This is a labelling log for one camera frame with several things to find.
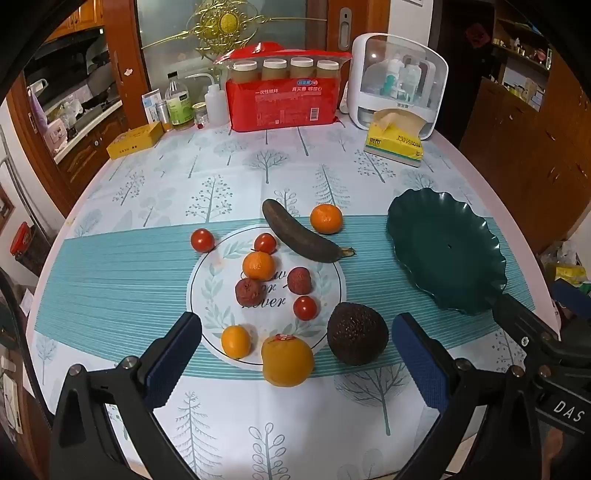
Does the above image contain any flat yellow box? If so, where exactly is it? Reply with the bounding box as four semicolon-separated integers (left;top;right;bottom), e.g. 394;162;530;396
106;122;164;160

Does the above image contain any white squeeze bottle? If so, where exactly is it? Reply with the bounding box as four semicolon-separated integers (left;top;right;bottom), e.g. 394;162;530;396
188;73;230;127

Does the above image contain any small smooth orange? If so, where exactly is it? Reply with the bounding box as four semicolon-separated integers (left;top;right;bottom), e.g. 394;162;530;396
221;325;252;360

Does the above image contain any gold door ornament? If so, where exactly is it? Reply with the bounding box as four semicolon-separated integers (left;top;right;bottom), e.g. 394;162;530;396
141;0;269;63

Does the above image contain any red lychee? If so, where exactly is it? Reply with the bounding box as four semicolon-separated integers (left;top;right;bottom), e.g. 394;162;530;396
287;267;313;295
235;278;262;306

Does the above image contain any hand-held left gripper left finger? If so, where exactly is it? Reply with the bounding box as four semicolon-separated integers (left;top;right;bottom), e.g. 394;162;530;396
48;311;204;480

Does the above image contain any red container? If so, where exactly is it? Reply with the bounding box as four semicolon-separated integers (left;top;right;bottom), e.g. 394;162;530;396
9;222;34;257

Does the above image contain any silver door handle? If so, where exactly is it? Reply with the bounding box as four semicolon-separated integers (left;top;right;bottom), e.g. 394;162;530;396
338;7;352;51

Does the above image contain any mandarin orange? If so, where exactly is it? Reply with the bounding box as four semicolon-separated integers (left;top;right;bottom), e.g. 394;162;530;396
309;203;344;234
242;250;276;282

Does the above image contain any overripe dark banana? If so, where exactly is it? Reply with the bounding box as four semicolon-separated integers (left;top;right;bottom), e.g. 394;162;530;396
262;198;356;264

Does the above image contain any red paper cup package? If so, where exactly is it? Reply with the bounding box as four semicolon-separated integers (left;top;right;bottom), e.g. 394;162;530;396
215;41;352;133

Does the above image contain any clear oil bottle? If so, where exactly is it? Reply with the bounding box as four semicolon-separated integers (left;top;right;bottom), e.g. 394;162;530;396
165;71;195;132

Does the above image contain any white storage box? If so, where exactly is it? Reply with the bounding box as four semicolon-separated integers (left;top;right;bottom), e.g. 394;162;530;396
341;32;450;139

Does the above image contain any yellow plastic bag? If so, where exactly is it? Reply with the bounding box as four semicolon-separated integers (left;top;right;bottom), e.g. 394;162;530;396
542;251;591;296

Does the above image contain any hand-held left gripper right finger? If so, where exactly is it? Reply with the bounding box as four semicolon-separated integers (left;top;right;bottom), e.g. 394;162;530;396
392;312;550;480

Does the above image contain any dark green scalloped plate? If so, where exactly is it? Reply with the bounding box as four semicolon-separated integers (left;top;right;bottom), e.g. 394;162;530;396
386;188;508;315

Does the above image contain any yellow tissue box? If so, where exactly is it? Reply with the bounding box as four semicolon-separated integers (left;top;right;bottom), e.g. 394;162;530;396
363;109;424;168

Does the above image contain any wooden cabinet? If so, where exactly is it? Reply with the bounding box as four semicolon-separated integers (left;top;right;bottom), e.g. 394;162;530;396
459;46;591;254

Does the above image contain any large orange with sticker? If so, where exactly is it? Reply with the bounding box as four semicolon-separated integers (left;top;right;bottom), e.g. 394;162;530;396
261;334;315;387

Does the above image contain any white blue carton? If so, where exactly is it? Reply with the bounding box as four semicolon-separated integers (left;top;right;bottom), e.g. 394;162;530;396
141;89;162;124

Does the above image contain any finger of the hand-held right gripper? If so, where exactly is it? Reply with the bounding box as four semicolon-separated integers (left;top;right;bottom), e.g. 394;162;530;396
551;281;591;320
492;293;561;344

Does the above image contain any dark avocado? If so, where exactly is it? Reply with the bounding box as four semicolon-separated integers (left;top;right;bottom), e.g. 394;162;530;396
327;302;389;367

